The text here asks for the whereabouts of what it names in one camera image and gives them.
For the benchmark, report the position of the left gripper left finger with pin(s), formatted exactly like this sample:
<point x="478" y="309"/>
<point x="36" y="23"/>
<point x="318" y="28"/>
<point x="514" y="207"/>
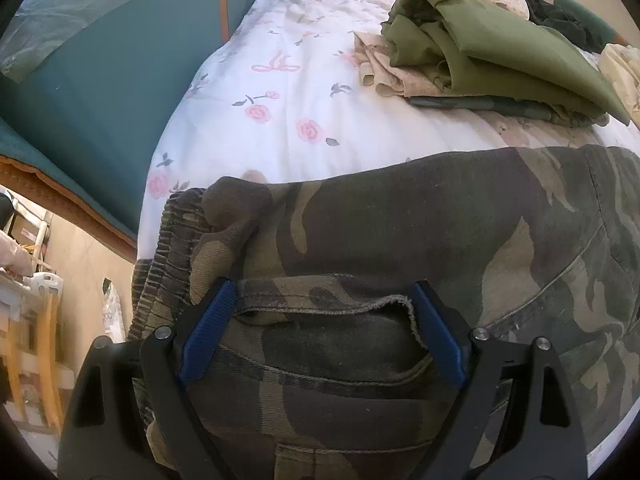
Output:
<point x="103" y="436"/>

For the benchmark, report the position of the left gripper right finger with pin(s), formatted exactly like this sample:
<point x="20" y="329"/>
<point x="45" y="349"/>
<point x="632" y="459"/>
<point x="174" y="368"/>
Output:
<point x="514" y="416"/>

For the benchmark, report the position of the camouflage pants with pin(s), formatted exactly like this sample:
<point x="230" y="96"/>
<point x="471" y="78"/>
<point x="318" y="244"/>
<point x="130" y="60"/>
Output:
<point x="322" y="372"/>

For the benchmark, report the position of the dark green folded garment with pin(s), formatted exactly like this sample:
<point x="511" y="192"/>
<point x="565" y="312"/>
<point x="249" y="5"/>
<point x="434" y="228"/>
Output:
<point x="557" y="115"/>

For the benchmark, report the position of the cream bear print duvet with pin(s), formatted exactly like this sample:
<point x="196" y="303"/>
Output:
<point x="621" y="67"/>

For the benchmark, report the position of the teal bed footboard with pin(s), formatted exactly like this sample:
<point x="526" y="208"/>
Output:
<point x="87" y="88"/>

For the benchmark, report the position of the white floral bed sheet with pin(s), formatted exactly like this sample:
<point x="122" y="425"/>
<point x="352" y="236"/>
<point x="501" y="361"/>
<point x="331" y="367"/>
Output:
<point x="283" y="102"/>

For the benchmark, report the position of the olive green folded garment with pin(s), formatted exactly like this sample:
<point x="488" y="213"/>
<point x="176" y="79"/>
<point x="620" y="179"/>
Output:
<point x="475" y="48"/>

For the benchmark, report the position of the beige folded garment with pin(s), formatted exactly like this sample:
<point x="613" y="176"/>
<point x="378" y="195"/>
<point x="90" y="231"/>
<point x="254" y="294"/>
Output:
<point x="371" y="53"/>

